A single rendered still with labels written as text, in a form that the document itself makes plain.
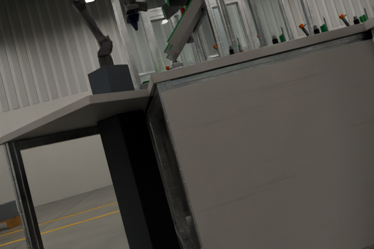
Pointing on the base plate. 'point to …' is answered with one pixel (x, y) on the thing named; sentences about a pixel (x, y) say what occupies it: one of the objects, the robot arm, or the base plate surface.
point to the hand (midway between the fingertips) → (134, 23)
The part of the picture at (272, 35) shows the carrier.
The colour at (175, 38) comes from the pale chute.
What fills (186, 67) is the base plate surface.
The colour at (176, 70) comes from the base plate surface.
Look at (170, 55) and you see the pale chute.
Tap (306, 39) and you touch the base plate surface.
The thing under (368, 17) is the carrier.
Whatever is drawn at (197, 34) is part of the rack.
